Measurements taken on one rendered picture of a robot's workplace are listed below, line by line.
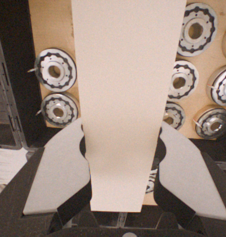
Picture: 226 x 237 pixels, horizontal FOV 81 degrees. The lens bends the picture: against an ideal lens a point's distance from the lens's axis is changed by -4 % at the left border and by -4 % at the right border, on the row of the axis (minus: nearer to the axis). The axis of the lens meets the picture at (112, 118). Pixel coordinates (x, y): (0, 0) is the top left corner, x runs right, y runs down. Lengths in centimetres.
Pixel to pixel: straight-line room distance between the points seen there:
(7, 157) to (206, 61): 93
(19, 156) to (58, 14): 68
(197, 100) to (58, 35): 40
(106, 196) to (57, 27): 36
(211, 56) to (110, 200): 39
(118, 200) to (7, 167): 84
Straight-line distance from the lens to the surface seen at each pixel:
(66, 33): 38
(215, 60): 44
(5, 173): 102
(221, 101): 45
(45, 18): 40
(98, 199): 18
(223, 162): 49
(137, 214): 74
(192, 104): 45
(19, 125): 38
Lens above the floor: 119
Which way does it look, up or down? 61 degrees down
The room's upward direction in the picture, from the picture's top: 177 degrees counter-clockwise
